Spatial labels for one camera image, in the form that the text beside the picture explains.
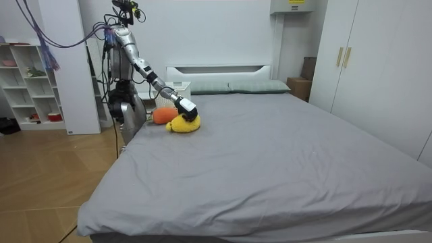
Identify robot body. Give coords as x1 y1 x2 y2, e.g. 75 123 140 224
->
99 0 148 102

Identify black bag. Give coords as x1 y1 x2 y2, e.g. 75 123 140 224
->
0 117 21 136

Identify green pillow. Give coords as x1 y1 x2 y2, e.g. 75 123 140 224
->
228 79 291 95
190 80 232 96

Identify grey bed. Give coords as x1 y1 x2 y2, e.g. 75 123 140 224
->
76 64 432 243

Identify black floor cable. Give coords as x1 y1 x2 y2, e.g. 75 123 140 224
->
57 225 78 243
113 120 119 159

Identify robot legs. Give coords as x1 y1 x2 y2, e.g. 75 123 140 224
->
107 80 148 150

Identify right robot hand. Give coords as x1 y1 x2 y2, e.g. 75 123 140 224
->
173 97 200 123

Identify orange soft toy fruit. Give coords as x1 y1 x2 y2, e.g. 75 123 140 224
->
147 107 179 126

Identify dark brown box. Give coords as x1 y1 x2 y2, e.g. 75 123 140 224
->
300 56 317 81

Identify tall white cabinet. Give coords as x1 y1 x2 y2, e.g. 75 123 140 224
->
37 0 102 136

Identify cardboard box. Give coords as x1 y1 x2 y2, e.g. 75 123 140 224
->
286 77 313 103

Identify white wardrobe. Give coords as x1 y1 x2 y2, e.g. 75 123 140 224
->
308 0 432 168

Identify yellow soft toy fruit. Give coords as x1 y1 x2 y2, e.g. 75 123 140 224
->
165 113 202 134

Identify white open shelf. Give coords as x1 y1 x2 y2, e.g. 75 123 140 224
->
0 43 67 132

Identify cable bundle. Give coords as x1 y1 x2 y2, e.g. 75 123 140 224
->
15 0 112 72

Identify green soft toy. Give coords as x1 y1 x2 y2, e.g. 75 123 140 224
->
26 66 47 78

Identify grey wall box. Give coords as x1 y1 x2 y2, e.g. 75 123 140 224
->
269 0 317 16

